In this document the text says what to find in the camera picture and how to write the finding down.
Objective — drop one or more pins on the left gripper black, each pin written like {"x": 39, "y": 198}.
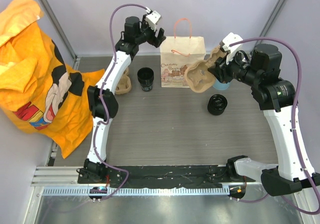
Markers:
{"x": 155, "y": 41}

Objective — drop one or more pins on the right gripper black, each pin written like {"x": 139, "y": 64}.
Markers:
{"x": 221, "y": 69}

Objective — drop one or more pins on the paper bag with orange handles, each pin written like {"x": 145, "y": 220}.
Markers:
{"x": 177, "y": 54}

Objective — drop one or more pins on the brown pulp cup carrier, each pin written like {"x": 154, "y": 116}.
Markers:
{"x": 197, "y": 76}
{"x": 124, "y": 85}

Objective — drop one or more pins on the black coffee cup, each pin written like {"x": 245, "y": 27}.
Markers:
{"x": 145, "y": 77}

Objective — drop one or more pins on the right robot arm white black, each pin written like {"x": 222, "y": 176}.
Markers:
{"x": 275, "y": 96}

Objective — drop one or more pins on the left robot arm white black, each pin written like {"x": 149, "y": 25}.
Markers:
{"x": 101, "y": 97}

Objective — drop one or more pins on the light blue straw tin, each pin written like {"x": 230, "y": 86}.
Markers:
{"x": 220, "y": 86}

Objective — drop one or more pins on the black cup with lid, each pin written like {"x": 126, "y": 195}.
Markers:
{"x": 217, "y": 104}

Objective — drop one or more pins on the orange cartoon cloth bag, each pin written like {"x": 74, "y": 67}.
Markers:
{"x": 39, "y": 92}

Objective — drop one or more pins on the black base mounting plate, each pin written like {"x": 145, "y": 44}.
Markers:
{"x": 161, "y": 176}

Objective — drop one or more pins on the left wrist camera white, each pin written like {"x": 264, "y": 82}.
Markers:
{"x": 152, "y": 18}

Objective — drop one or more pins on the slotted cable duct rail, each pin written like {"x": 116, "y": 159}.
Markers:
{"x": 97, "y": 191}

